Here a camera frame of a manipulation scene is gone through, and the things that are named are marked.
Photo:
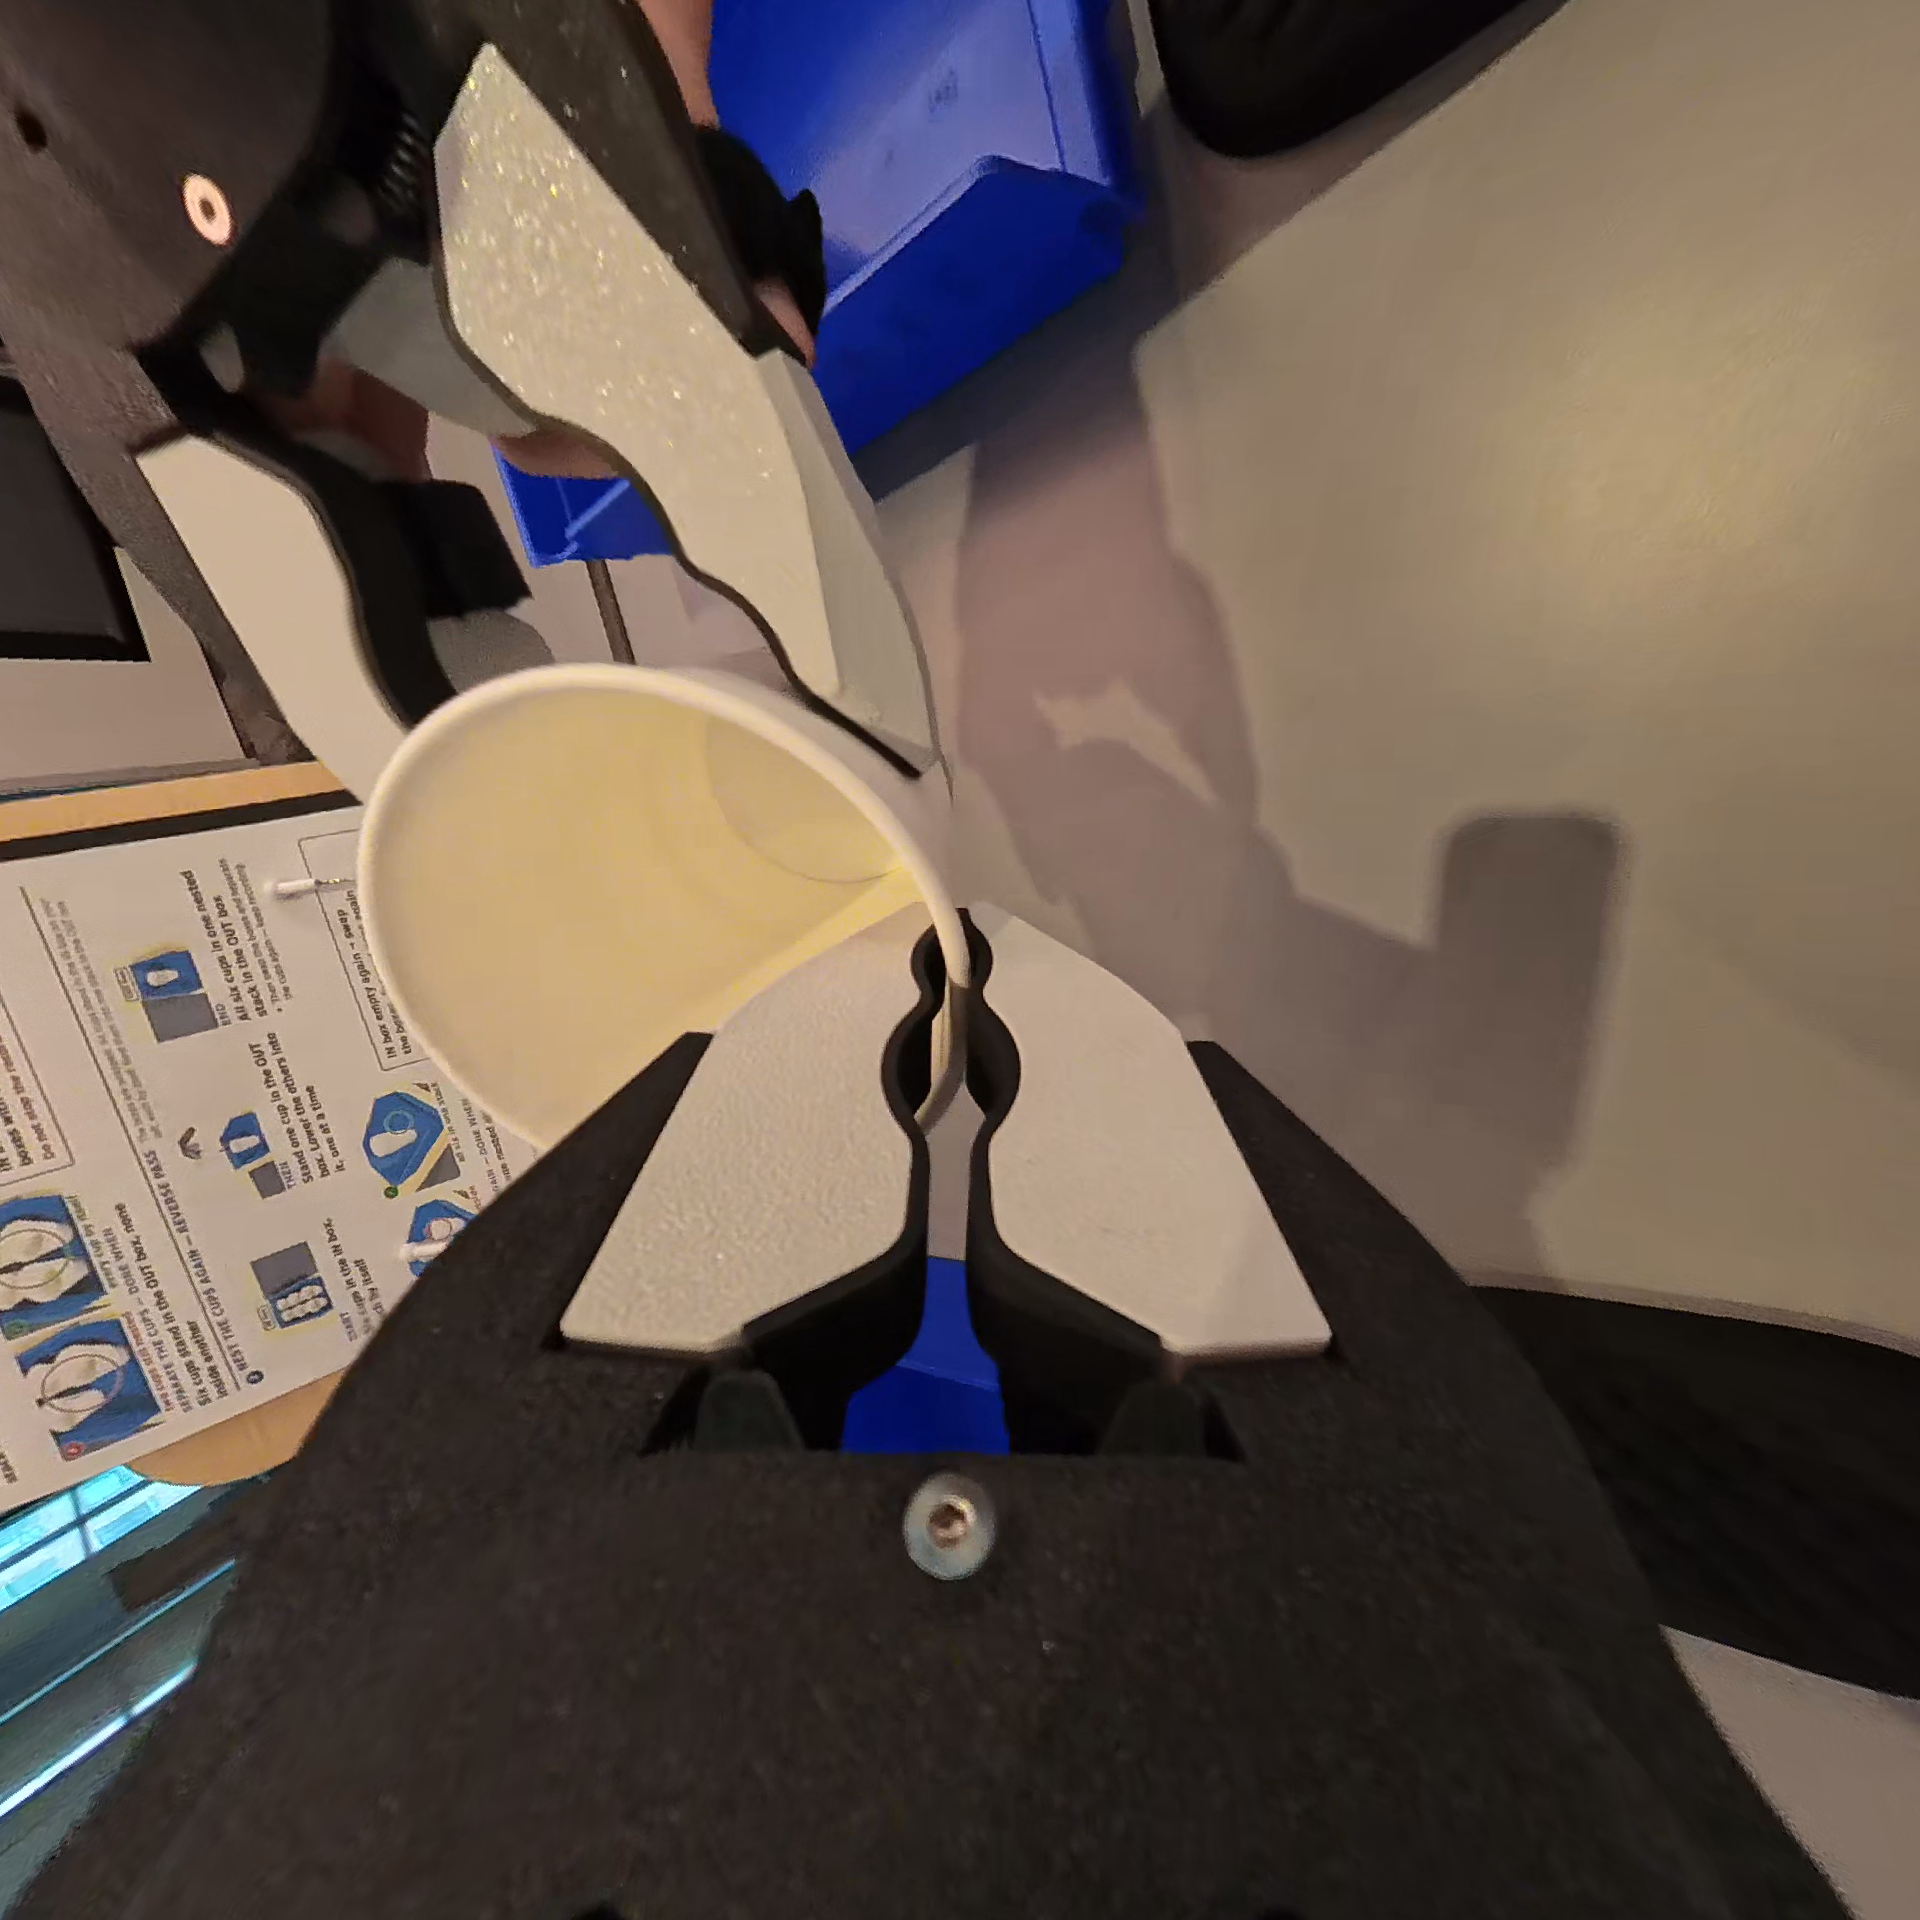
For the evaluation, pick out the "white paper cup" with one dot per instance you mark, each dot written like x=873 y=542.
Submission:
x=601 y=901

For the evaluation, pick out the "wooden instruction board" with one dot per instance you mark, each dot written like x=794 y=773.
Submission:
x=180 y=1141

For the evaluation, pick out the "black textured pad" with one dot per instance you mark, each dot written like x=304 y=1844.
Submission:
x=1321 y=61
x=1742 y=1500

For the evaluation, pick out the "black framed panel on stand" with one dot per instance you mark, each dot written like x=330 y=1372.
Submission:
x=60 y=540

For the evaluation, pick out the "blue plastic bin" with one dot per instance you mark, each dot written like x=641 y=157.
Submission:
x=937 y=1367
x=962 y=151

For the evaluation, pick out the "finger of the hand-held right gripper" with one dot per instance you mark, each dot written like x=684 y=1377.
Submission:
x=629 y=331
x=241 y=540

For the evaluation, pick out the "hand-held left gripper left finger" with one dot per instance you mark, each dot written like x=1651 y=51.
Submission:
x=751 y=1201

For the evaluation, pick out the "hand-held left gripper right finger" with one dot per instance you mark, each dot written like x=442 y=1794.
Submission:
x=1158 y=1201

